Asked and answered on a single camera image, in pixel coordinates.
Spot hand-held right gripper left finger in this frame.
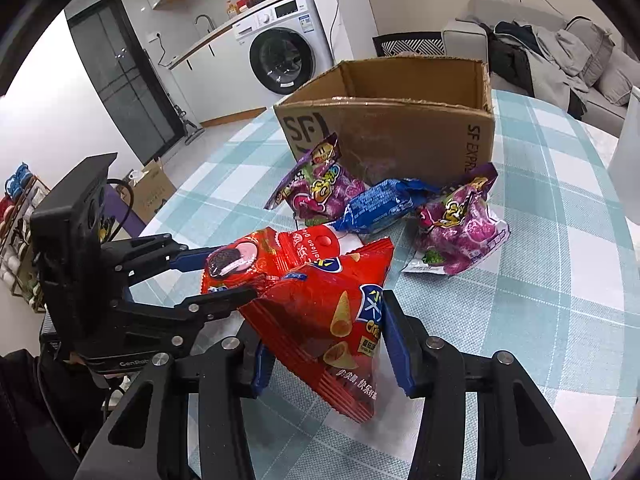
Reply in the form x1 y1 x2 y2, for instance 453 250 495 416
74 336 277 480

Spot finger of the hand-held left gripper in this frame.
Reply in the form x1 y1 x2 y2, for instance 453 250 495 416
109 285 262 342
102 232 237 282

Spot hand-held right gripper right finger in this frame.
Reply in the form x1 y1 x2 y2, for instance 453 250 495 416
381 290 594 480

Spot red cone chips bag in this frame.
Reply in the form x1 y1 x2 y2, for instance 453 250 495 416
239 240 396 424

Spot red cookie packet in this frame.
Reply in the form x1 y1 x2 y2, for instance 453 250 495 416
200 226 343 296

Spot purple snack packet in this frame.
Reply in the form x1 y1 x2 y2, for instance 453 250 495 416
264 132 367 226
402 162 511 276

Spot blue snack packet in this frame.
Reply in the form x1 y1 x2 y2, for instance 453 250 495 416
332 178 443 236

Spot person's left forearm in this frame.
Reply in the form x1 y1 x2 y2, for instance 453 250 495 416
0 350 108 477

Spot shoe rack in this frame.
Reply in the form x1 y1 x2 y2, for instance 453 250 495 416
0 162 54 312

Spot floor cardboard box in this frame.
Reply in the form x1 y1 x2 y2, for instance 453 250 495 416
132 159 177 226

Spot floor mop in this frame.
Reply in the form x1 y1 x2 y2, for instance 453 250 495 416
170 92 204 146

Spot teal checked tablecloth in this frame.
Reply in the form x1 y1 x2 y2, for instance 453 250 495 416
135 87 640 480

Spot black glass door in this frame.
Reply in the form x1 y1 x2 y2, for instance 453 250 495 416
67 0 184 147

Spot white kitchen counter cabinet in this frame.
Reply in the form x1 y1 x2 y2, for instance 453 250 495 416
167 20 252 127

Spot white washing machine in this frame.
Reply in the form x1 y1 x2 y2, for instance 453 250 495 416
232 0 335 96

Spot black white patterned basket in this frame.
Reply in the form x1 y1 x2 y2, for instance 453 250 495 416
372 32 446 59

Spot black clothes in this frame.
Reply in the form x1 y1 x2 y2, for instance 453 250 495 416
487 20 532 97

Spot grey jacket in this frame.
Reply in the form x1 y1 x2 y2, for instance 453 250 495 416
515 20 592 112

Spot grey sofa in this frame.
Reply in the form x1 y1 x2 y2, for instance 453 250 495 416
442 0 640 132

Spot small grey pillow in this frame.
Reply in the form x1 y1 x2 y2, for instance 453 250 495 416
597 47 640 107

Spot large grey pillow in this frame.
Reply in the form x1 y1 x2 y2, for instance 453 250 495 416
565 16 617 87

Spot black cable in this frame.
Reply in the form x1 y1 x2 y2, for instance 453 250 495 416
104 177 137 242

